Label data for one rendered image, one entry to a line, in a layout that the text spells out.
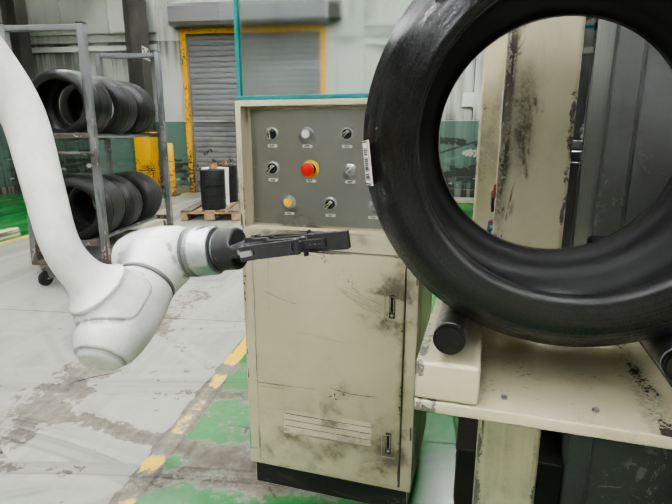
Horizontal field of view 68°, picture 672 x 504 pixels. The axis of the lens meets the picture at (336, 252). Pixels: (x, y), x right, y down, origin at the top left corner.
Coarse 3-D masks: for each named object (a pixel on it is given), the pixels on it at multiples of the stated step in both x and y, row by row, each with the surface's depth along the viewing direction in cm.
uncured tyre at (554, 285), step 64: (448, 0) 59; (512, 0) 79; (576, 0) 77; (640, 0) 75; (384, 64) 65; (448, 64) 84; (384, 128) 64; (384, 192) 67; (448, 192) 90; (448, 256) 65; (512, 256) 88; (576, 256) 86; (640, 256) 82; (512, 320) 65; (576, 320) 62; (640, 320) 60
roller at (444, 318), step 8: (440, 312) 75; (448, 312) 73; (456, 312) 73; (440, 320) 71; (448, 320) 69; (456, 320) 70; (464, 320) 72; (440, 328) 68; (448, 328) 68; (456, 328) 68; (464, 328) 69; (440, 336) 68; (448, 336) 68; (456, 336) 68; (464, 336) 68; (440, 344) 69; (448, 344) 68; (456, 344) 68; (464, 344) 68; (448, 352) 68; (456, 352) 68
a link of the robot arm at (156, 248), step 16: (128, 240) 89; (144, 240) 87; (160, 240) 86; (176, 240) 86; (112, 256) 91; (128, 256) 85; (144, 256) 84; (160, 256) 85; (176, 256) 86; (160, 272) 84; (176, 272) 86; (176, 288) 87
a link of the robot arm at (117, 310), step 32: (0, 64) 68; (0, 96) 69; (32, 96) 72; (32, 128) 71; (32, 160) 71; (32, 192) 71; (64, 192) 73; (32, 224) 71; (64, 224) 72; (64, 256) 72; (96, 288) 74; (128, 288) 76; (160, 288) 82; (96, 320) 74; (128, 320) 75; (160, 320) 82; (96, 352) 73; (128, 352) 75
